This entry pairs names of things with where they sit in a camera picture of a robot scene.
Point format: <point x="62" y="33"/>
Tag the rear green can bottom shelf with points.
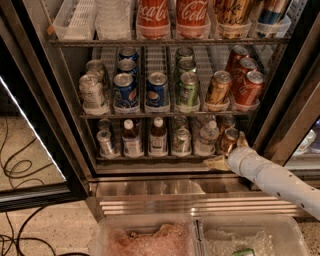
<point x="179" y="122"/>

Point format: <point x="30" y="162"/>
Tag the blue can top shelf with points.
<point x="272" y="13"/>

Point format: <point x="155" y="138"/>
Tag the gold can top shelf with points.
<point x="232" y="16"/>

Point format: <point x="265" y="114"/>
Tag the middle red Coke can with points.
<point x="241" y="68"/>

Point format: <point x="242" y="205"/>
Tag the front white can middle shelf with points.
<point x="94" y="101"/>

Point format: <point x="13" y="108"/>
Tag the stainless steel fridge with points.
<point x="121" y="185"/>

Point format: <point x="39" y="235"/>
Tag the rear green can middle shelf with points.
<point x="184" y="53"/>

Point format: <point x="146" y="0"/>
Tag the green can shelf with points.
<point x="187" y="91"/>
<point x="184" y="53"/>
<point x="186" y="65"/>
<point x="179" y="122"/>
<point x="182" y="142"/>

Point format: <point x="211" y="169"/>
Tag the rear slim silver can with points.
<point x="104" y="124"/>

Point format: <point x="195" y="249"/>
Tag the front water bottle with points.
<point x="206" y="139"/>

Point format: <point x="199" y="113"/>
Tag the right tea bottle white cap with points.
<point x="158" y="138"/>

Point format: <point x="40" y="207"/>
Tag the front green can bottom shelf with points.
<point x="182" y="142"/>

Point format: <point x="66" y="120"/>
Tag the water bottle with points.
<point x="206" y="139"/>
<point x="202" y="120"/>

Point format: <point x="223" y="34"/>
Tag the front slim silver can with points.
<point x="106" y="142"/>

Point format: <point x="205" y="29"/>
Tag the white can shelf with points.
<point x="94" y="101"/>
<point x="97" y="67"/>

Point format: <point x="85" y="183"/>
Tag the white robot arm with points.
<point x="269" y="177"/>

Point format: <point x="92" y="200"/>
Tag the right clear plastic bin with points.
<point x="267" y="235"/>

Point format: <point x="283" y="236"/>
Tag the green can in bin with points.
<point x="244" y="252"/>

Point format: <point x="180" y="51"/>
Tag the orange can middle shelf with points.
<point x="219" y="86"/>

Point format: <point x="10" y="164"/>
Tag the white ribbed container top shelf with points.
<point x="112" y="20"/>

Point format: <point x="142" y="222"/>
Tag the rear red Coke can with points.
<point x="236" y="53"/>

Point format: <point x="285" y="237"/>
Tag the coca-cola bottle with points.
<point x="153" y="18"/>
<point x="190" y="17"/>

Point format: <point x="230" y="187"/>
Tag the slim silver can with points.
<point x="106" y="142"/>
<point x="104" y="124"/>

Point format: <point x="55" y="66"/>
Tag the rear left Pepsi can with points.
<point x="128" y="53"/>

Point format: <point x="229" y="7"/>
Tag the empty clear tray top shelf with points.
<point x="75" y="20"/>

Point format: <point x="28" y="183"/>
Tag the middle left Pepsi can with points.
<point x="127" y="66"/>

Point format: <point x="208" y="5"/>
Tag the front left Pepsi can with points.
<point x="125" y="91"/>

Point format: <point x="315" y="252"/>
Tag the left clear plastic bin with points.
<point x="147" y="235"/>

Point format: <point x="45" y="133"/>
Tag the orange can shelf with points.
<point x="226" y="121"/>
<point x="219" y="86"/>
<point x="228" y="140"/>

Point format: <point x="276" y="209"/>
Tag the clear plastic bin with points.
<point x="267" y="235"/>
<point x="147" y="235"/>

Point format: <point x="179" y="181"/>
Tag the right Coca-Cola bottle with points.
<point x="190" y="17"/>

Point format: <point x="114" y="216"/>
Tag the left Coca-Cola bottle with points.
<point x="153" y="18"/>

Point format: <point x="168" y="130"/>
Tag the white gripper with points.
<point x="237" y="159"/>

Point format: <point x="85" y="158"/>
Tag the red coke can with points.
<point x="236" y="53"/>
<point x="250" y="89"/>
<point x="241" y="68"/>

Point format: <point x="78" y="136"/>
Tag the open fridge glass door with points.
<point x="37" y="165"/>

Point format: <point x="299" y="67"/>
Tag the rear water bottle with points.
<point x="202" y="120"/>

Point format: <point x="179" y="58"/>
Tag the front green can middle shelf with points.
<point x="187" y="91"/>

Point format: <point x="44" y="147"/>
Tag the tea bottle white cap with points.
<point x="158" y="138"/>
<point x="132" y="140"/>

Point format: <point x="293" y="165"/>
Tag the left tea bottle white cap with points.
<point x="132" y="140"/>

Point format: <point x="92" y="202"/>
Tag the front red Coke can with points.
<point x="250" y="89"/>

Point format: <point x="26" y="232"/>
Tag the rear white can middle shelf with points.
<point x="97" y="67"/>

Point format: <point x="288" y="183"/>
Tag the single right Pepsi can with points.
<point x="157" y="90"/>

